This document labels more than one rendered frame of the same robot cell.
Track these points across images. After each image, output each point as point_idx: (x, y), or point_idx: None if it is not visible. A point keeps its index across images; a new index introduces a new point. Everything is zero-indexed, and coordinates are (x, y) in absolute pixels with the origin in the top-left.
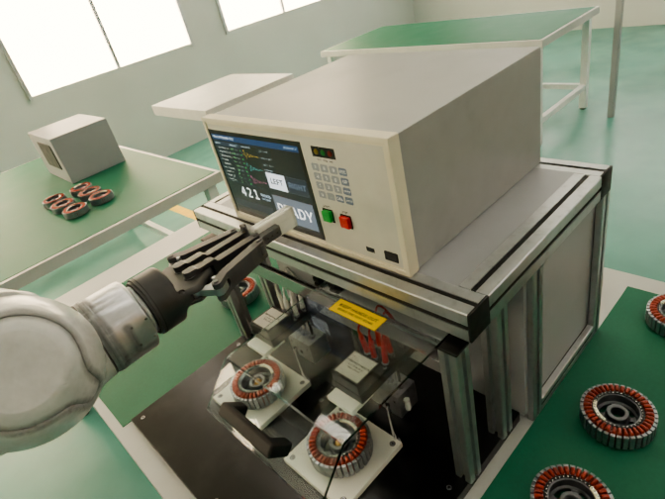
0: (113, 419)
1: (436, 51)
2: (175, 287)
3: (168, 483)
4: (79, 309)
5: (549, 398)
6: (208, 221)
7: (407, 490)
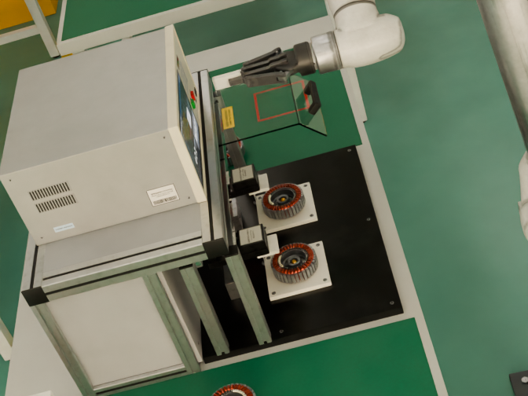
0: (421, 331)
1: (14, 112)
2: (293, 53)
3: (394, 254)
4: (331, 32)
5: None
6: (223, 225)
7: (275, 181)
